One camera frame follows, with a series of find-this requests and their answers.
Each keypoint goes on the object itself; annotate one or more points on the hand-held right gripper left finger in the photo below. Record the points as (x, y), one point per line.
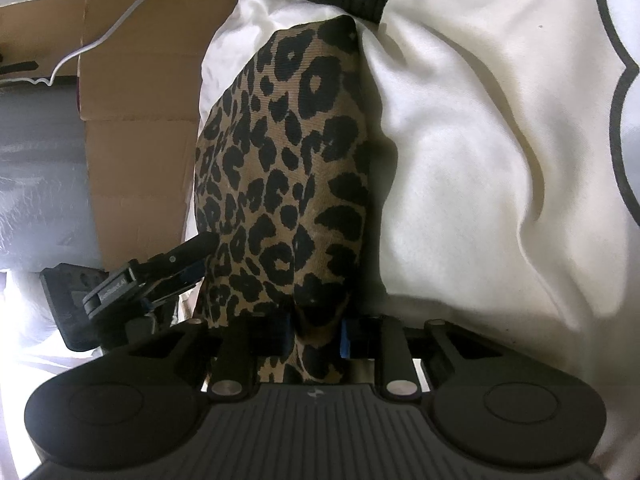
(286, 335)

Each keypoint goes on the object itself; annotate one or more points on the leopard print garment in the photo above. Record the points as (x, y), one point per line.
(280, 160)

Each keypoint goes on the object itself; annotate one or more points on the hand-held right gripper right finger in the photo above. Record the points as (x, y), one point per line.
(345, 337)

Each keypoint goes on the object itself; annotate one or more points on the grey plastic-wrapped mattress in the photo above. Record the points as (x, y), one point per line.
(40, 160)

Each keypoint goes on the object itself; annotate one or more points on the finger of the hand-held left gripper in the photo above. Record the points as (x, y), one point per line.
(185, 252)
(180, 282)

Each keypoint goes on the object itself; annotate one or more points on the cream printed blanket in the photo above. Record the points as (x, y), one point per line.
(475, 135)

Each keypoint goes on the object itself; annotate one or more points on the flat cardboard sheet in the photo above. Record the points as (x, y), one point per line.
(140, 135)

